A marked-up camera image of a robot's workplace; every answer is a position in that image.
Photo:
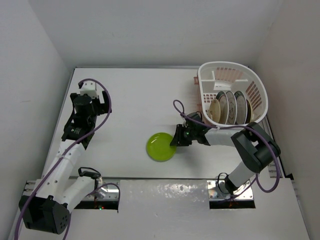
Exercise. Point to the beige plate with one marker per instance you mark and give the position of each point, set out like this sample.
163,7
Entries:
214,110

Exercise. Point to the left metal mounting bracket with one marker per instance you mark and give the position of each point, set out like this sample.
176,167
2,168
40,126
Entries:
108,191

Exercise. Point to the metal mounting bracket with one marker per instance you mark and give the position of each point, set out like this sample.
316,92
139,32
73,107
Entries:
243,193
108,191

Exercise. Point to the patterned white plate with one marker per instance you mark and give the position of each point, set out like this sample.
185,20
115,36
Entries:
232,108

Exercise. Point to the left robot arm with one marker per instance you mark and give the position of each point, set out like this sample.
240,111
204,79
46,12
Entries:
49,206

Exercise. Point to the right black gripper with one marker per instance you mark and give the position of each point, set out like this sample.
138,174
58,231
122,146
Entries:
178,140

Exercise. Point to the dark rimmed plate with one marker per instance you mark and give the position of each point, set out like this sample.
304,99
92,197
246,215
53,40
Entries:
242,108

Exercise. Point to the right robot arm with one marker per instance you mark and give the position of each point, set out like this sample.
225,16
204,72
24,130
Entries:
254,146

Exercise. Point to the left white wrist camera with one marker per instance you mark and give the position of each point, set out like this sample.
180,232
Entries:
89,88

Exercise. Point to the white pink dish rack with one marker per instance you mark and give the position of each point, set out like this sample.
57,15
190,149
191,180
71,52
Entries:
215,76

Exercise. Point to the brown plate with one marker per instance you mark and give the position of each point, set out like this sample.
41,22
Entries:
249,112

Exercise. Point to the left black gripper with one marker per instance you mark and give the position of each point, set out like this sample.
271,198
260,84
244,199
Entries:
102,108

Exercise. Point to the green red rimmed plate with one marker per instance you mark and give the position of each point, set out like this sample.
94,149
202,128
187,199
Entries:
224,106

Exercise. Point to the right metal mounting bracket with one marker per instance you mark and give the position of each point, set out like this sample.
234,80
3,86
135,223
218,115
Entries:
243,193

